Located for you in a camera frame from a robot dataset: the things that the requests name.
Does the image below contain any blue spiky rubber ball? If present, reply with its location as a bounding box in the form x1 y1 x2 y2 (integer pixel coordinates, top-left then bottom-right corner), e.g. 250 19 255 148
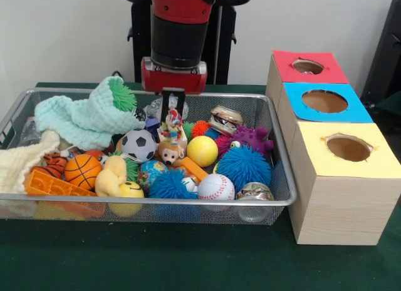
216 144 272 184
148 168 200 200

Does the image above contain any crushed silver can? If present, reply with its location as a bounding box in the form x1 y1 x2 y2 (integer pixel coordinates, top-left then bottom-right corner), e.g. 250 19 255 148
235 181 275 202

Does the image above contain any orange toy basketball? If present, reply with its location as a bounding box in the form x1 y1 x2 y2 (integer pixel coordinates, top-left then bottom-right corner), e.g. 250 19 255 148
65 154 103 191

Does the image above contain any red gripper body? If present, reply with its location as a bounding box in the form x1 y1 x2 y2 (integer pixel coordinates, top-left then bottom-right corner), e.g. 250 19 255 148
140 56 207 94

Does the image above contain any orange plastic building block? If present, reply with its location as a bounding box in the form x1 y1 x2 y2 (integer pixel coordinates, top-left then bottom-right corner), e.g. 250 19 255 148
24 169 106 218

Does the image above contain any black upright panel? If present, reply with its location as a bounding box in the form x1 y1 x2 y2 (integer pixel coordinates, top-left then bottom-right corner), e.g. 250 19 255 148
360 0 401 109

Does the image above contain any silver wire mesh bin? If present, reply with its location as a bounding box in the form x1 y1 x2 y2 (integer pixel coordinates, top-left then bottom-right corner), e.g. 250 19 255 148
0 87 298 226

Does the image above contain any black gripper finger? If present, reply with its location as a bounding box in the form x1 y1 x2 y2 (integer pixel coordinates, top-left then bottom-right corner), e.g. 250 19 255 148
177 87 186 117
161 87 172 123

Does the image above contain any wooden box with three holes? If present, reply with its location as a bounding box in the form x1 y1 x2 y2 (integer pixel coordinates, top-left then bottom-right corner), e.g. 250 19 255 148
265 49 401 247

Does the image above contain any cream knitted cloth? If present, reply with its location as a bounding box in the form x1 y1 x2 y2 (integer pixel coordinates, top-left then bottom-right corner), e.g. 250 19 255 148
0 130 62 195

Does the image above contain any white toy baseball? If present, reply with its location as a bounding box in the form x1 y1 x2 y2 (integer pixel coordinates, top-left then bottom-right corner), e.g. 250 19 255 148
197 173 236 200

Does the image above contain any purple spiky rubber toy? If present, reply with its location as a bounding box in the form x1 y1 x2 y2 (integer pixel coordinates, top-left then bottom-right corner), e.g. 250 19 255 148
216 125 275 157

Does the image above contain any yellow rubber ball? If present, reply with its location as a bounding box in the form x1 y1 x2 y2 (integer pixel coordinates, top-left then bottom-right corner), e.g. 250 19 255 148
187 136 219 167

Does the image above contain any mint green waffle cloth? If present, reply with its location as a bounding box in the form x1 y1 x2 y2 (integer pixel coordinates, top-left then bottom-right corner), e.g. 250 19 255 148
33 76 147 151

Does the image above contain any dark green side table cloth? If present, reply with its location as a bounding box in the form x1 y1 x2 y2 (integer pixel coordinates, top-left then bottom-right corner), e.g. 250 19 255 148
374 91 401 112

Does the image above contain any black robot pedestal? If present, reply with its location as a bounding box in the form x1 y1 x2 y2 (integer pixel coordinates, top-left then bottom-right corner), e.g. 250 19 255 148
120 0 253 85

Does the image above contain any small colourful knotted cloth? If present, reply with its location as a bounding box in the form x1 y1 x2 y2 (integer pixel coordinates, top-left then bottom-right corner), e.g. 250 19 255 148
160 109 185 145

